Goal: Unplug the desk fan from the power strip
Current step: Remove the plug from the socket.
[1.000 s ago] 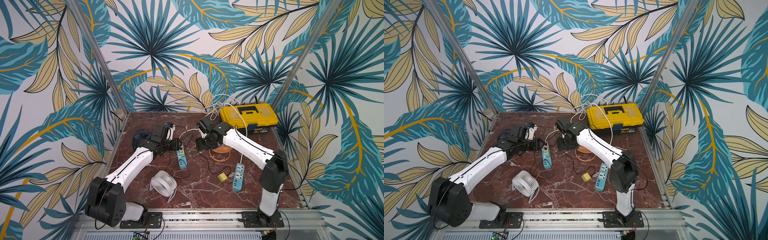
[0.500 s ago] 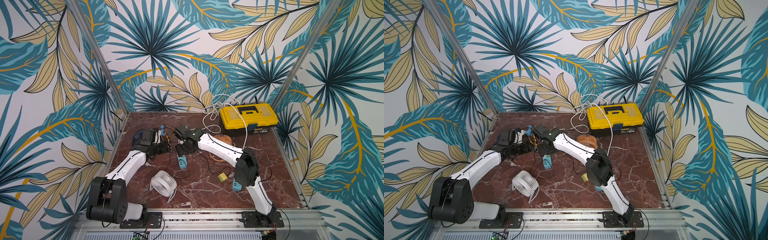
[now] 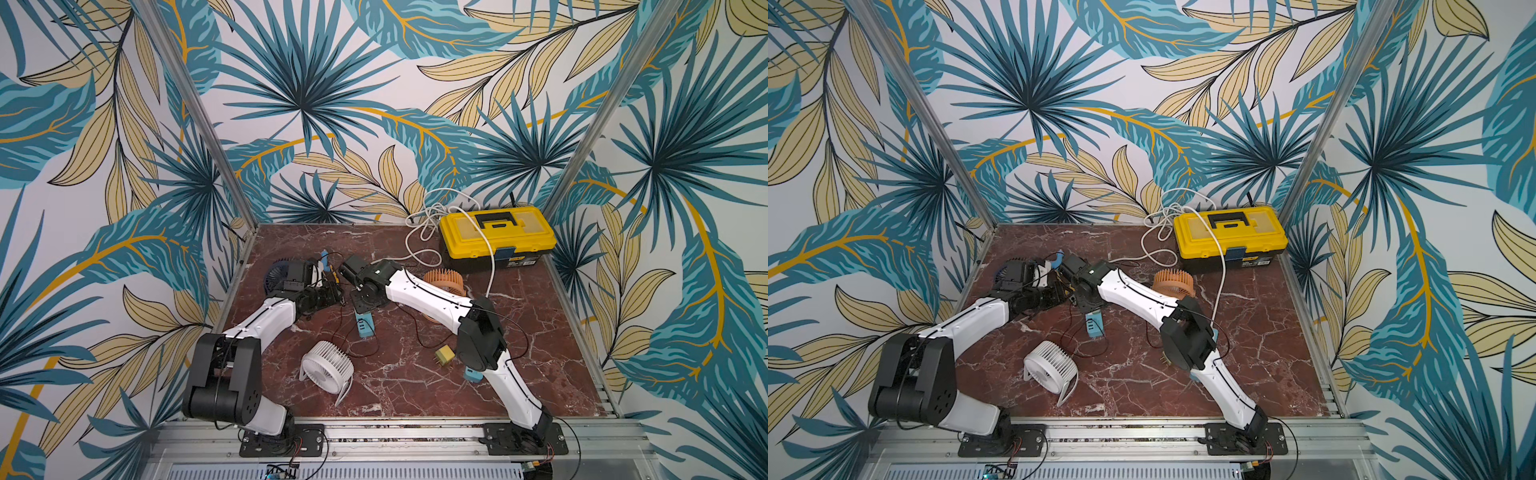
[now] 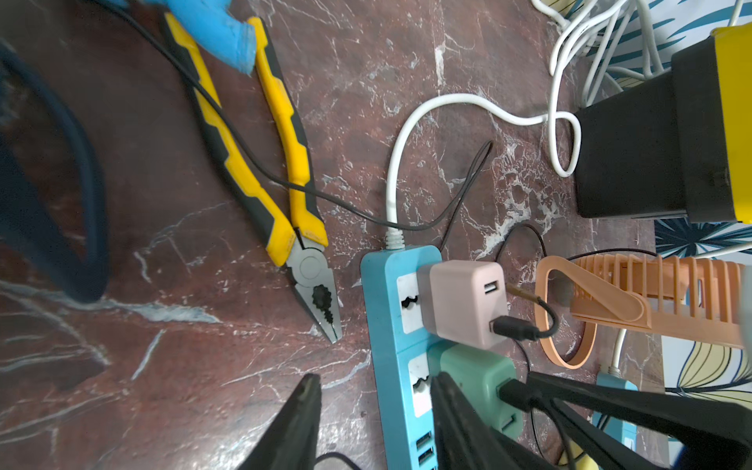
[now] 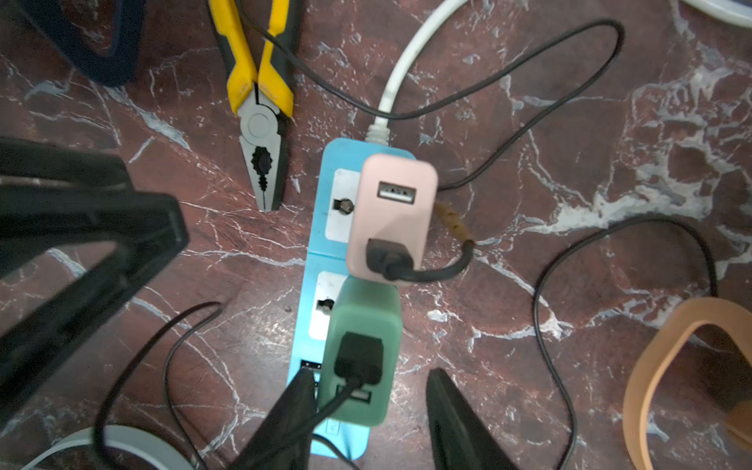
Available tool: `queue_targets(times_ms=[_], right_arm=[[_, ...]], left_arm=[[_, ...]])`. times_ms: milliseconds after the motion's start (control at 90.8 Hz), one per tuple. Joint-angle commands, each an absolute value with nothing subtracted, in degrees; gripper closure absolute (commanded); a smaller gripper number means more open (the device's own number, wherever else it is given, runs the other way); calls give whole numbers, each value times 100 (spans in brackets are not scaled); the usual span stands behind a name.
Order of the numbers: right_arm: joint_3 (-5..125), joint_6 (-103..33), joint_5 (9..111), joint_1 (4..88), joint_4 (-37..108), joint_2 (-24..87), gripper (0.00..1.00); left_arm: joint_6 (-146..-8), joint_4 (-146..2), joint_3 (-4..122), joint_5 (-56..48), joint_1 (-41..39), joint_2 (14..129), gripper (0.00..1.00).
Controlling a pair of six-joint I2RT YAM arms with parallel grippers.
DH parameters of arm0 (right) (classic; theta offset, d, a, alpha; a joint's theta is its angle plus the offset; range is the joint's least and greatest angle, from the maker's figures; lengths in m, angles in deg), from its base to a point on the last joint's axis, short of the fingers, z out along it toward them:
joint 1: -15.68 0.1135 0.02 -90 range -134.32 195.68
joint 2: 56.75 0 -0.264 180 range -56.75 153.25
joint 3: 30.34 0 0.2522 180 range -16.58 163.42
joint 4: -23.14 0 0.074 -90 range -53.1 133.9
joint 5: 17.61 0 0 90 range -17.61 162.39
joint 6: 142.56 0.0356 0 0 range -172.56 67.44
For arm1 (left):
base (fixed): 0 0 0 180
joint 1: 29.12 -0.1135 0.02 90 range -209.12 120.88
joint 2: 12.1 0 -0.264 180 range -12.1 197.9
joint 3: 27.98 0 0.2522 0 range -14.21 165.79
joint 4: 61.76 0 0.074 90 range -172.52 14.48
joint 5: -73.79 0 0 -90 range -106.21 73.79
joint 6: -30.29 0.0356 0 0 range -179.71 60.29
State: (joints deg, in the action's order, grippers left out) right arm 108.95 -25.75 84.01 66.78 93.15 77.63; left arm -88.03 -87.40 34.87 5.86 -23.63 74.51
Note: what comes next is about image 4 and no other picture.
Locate yellow black pliers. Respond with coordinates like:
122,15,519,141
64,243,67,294
159,11,345,345

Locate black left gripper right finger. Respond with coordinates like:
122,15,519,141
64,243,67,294
431,372,554,469

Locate yellow USB charger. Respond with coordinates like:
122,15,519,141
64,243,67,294
556,441,599,470

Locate blue plastic pipe fitting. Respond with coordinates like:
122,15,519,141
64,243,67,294
142,0,257,74

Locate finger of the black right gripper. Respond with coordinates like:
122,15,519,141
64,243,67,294
527,372,751,469
547,396,676,469

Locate blue power strip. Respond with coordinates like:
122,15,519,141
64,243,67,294
360,246,442,469
589,369,640,454

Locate black cable green charger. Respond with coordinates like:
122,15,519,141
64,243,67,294
497,337,580,470

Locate pink USB charger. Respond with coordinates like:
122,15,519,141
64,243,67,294
417,260,508,350

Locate black cable pink charger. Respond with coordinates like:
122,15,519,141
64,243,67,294
490,222,658,342

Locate white power strip cord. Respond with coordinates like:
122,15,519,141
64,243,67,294
384,92,583,251

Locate green USB charger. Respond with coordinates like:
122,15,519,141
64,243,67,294
427,341,524,440

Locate yellow black toolbox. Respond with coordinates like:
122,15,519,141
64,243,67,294
575,25,751,223

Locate thin black fan cable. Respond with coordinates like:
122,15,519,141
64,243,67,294
87,0,495,251

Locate dark blue desk fan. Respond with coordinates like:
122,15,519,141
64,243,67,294
1,42,110,304

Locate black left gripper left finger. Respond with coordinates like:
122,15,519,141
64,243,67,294
238,373,322,469

